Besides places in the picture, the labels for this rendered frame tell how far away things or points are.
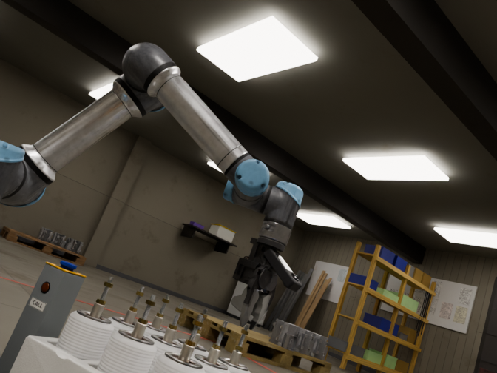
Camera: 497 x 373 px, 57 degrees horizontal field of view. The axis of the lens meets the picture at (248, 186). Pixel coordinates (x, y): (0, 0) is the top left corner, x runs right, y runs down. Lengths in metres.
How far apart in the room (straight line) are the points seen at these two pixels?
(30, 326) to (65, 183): 7.85
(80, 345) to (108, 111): 0.56
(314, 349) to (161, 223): 5.86
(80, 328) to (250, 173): 0.47
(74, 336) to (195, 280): 9.37
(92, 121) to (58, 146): 0.10
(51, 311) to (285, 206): 0.59
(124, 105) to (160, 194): 8.48
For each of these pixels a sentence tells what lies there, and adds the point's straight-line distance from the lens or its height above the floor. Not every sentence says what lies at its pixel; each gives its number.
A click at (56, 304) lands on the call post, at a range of 1.16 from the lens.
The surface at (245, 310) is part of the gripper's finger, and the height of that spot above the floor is 0.37.
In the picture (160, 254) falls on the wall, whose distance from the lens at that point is 9.81.
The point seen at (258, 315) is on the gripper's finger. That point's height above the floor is 0.37.
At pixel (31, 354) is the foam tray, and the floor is 0.15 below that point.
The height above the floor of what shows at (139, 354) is 0.23.
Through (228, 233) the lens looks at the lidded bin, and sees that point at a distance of 9.97.
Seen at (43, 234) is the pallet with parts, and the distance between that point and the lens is 8.52.
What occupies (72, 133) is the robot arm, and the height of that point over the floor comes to 0.62.
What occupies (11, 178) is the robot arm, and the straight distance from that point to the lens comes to 1.13.
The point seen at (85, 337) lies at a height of 0.22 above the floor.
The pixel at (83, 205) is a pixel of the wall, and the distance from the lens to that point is 9.08.
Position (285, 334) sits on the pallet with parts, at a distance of 4.19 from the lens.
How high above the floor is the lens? 0.39
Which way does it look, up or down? 14 degrees up
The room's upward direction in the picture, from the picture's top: 21 degrees clockwise
